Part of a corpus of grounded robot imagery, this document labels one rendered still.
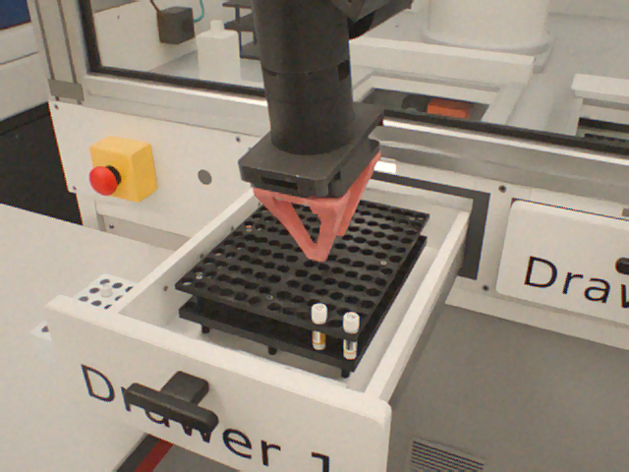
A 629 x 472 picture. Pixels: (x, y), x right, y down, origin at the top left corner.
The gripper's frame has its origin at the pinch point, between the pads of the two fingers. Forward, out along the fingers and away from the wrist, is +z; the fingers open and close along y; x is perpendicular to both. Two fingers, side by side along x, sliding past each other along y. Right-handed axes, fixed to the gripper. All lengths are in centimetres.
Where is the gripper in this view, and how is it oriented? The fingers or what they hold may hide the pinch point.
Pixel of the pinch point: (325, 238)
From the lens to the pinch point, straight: 48.0
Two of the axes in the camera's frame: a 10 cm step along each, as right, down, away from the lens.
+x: -8.9, -2.1, 4.1
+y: 4.5, -5.8, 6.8
